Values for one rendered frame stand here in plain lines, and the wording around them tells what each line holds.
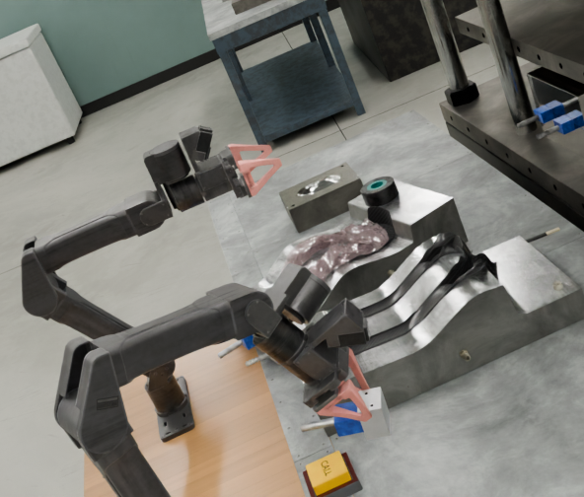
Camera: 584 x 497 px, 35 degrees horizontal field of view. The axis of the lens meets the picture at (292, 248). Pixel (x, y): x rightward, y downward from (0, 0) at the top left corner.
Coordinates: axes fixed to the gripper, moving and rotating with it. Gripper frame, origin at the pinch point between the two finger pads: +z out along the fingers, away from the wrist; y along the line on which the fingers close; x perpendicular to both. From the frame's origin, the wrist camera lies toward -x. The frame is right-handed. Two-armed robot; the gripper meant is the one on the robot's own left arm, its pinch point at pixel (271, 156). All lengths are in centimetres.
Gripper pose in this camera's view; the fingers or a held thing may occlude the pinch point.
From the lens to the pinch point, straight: 173.1
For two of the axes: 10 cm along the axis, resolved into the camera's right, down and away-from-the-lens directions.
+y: -2.0, -3.5, 9.1
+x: 3.5, 8.4, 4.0
